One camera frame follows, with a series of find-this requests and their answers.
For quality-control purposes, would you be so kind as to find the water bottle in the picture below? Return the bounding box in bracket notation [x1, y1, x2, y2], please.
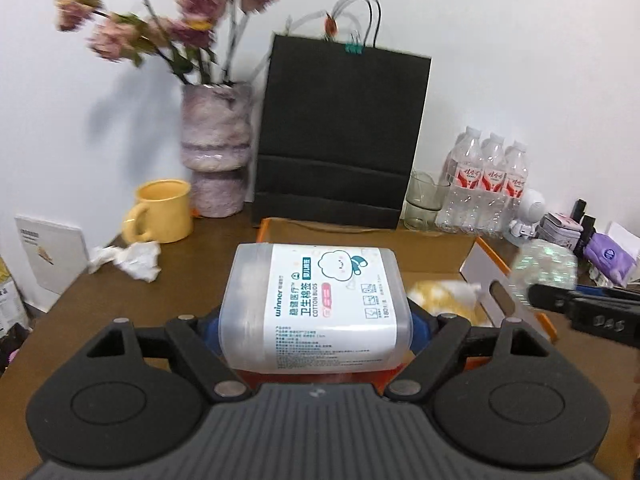
[436, 127, 483, 232]
[500, 141, 528, 232]
[473, 132, 506, 235]

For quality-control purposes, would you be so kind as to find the red cardboard box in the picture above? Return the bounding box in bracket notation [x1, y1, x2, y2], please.
[240, 216, 559, 396]

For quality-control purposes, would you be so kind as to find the clear cotton bud box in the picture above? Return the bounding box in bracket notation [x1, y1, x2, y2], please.
[217, 243, 413, 375]

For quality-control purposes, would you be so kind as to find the purple wipes pack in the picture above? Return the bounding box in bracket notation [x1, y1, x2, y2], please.
[584, 233, 639, 287]

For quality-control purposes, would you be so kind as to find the yellow mug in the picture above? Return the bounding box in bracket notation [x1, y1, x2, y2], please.
[122, 179, 193, 245]

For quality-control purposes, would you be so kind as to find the grey patterned pouch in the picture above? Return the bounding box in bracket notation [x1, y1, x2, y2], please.
[537, 212, 584, 250]

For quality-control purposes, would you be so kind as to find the right water bottle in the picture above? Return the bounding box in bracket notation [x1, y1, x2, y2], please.
[500, 141, 528, 232]

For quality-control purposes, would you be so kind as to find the yellow and white plush toy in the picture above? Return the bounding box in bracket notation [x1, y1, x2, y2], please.
[407, 281, 488, 326]

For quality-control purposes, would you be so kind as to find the left water bottle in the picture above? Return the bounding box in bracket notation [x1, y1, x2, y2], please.
[436, 127, 483, 232]

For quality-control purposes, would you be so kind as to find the dried pink flower bouquet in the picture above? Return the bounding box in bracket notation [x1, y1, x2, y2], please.
[54, 0, 278, 84]

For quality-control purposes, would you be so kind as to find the pink textured vase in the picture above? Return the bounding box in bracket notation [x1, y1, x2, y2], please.
[180, 84, 253, 218]

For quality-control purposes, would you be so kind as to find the black paper bag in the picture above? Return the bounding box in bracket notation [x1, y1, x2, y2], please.
[252, 0, 431, 229]

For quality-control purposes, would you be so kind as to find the clear glass cup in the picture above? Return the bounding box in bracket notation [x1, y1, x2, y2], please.
[402, 170, 448, 231]

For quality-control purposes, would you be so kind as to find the white robot figurine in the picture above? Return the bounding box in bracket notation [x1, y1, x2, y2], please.
[508, 188, 546, 240]

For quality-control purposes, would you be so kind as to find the crumpled white tissue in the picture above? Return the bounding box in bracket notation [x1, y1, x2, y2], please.
[88, 242, 160, 283]

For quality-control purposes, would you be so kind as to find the iridescent clear plastic ball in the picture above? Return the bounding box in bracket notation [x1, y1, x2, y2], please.
[509, 238, 578, 304]

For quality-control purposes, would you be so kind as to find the white booklet by wall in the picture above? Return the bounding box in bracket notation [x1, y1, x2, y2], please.
[15, 214, 88, 295]

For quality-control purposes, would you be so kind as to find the middle water bottle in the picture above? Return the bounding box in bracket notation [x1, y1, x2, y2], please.
[473, 132, 506, 235]

